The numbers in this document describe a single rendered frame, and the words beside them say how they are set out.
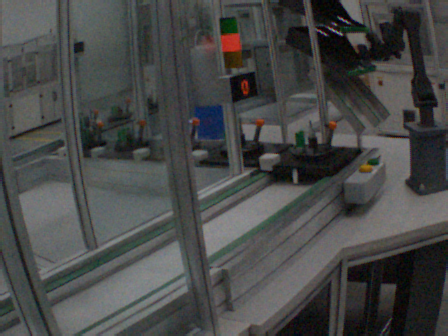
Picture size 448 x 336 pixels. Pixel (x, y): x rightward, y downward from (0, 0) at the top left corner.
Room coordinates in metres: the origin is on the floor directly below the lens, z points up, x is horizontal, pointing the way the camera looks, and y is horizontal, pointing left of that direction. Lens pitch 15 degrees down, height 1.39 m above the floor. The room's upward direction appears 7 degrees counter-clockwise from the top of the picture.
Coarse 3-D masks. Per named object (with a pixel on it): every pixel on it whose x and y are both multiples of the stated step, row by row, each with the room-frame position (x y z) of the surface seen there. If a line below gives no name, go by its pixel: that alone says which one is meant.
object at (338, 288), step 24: (408, 240) 1.17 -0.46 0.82; (432, 240) 1.17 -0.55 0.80; (408, 264) 1.43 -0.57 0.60; (432, 264) 1.38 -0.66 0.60; (336, 288) 1.16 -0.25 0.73; (408, 288) 1.40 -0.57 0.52; (432, 288) 1.38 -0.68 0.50; (336, 312) 1.17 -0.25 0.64; (408, 312) 1.38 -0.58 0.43; (432, 312) 1.38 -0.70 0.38
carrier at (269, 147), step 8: (240, 120) 1.81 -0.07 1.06; (240, 128) 1.74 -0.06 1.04; (240, 136) 1.74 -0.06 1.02; (248, 144) 1.75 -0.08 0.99; (256, 144) 1.71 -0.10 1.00; (264, 144) 1.81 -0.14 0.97; (272, 144) 1.80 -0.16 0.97; (280, 144) 1.78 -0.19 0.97; (288, 144) 1.77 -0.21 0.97; (248, 152) 1.68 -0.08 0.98; (256, 152) 1.69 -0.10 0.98; (264, 152) 1.70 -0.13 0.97; (272, 152) 1.69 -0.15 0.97; (280, 152) 1.70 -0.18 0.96; (248, 160) 1.63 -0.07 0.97; (256, 160) 1.62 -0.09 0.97
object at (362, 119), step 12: (312, 72) 1.83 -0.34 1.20; (336, 72) 1.90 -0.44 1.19; (336, 84) 1.90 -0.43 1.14; (348, 84) 1.87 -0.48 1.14; (336, 96) 1.77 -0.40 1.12; (348, 96) 1.87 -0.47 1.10; (360, 96) 1.84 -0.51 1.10; (348, 108) 1.73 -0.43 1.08; (360, 108) 1.84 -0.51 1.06; (348, 120) 1.74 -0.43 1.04; (360, 120) 1.78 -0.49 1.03; (372, 120) 1.80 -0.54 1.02; (360, 132) 1.70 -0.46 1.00
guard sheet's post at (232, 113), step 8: (216, 0) 1.51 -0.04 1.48; (216, 8) 1.52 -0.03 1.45; (216, 16) 1.52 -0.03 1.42; (224, 16) 1.53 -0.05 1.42; (216, 24) 1.53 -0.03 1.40; (224, 72) 1.52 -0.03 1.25; (232, 72) 1.53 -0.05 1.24; (232, 104) 1.52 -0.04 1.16; (232, 112) 1.52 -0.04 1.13; (232, 120) 1.51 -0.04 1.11; (232, 128) 1.51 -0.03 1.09; (232, 136) 1.52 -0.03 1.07; (232, 144) 1.52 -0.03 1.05; (240, 144) 1.53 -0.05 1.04; (232, 152) 1.52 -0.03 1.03; (240, 152) 1.53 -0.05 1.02; (240, 160) 1.53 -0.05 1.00; (240, 168) 1.53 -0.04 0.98
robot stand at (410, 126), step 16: (416, 128) 1.43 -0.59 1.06; (432, 128) 1.41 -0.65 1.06; (416, 144) 1.43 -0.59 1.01; (432, 144) 1.39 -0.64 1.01; (416, 160) 1.43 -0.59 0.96; (432, 160) 1.39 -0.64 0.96; (416, 176) 1.43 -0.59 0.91; (432, 176) 1.39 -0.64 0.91; (416, 192) 1.41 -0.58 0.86; (432, 192) 1.38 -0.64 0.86
